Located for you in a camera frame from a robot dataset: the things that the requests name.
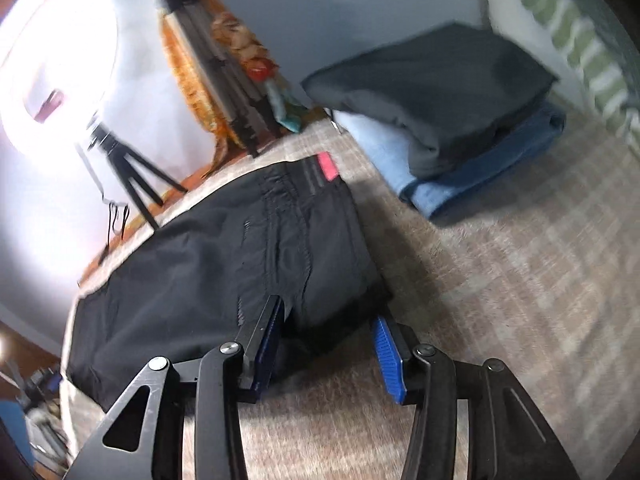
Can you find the cluttered items on floor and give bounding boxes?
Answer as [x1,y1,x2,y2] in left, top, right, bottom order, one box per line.
[0,365,71,476]

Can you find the folded tripod with orange cloth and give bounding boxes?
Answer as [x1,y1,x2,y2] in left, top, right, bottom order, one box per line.
[156,0,310,177]

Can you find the green striped white pillow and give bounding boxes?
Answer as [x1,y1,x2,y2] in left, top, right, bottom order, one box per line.
[479,0,640,147]

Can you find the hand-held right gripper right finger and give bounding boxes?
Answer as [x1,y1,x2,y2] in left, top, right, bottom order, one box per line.
[371,316,583,480]

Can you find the ring light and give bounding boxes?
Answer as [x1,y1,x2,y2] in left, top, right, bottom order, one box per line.
[0,0,121,138]

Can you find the dark grey folded garment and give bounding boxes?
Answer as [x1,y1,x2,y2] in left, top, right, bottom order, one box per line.
[301,21,559,179]

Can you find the black tripod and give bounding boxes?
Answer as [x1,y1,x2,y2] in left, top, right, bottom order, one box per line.
[75,115,190,231]

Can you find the black pants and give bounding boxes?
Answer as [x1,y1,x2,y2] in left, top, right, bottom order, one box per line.
[66,151,392,411]

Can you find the light blue folded garment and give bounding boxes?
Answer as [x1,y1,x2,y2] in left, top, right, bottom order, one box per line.
[332,109,418,196]

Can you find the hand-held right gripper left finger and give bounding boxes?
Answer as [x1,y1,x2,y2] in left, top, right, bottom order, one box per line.
[62,294,287,480]

